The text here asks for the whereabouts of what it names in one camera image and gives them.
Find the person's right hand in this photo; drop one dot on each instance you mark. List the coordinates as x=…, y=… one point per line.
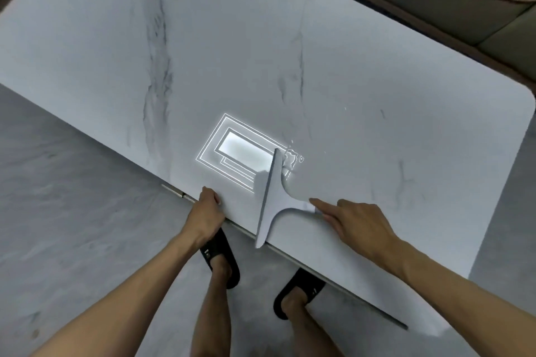
x=362, y=225

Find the person's left hand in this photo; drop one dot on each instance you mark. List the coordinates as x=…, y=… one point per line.
x=206, y=218

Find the person's left thumb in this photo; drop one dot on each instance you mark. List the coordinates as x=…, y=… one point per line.
x=211, y=195

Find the white squeegee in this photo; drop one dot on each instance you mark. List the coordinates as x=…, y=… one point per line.
x=270, y=202

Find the person's right forearm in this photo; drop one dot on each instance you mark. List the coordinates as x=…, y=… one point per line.
x=465, y=289

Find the person's left forearm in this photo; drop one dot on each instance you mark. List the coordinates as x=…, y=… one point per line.
x=125, y=302

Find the metal table hinge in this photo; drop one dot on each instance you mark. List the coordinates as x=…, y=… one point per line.
x=176, y=191

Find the black slipper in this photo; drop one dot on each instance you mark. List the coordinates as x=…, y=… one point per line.
x=217, y=254
x=308, y=285

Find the water puddle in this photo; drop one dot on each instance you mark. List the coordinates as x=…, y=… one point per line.
x=292, y=162

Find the person's left leg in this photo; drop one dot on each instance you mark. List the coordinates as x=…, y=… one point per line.
x=215, y=315

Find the person's leg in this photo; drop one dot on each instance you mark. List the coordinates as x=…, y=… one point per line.
x=215, y=315
x=308, y=327

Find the person's right leg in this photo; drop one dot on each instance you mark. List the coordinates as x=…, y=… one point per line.
x=308, y=327

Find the olive brown sofa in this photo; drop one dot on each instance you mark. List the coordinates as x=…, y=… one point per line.
x=439, y=13

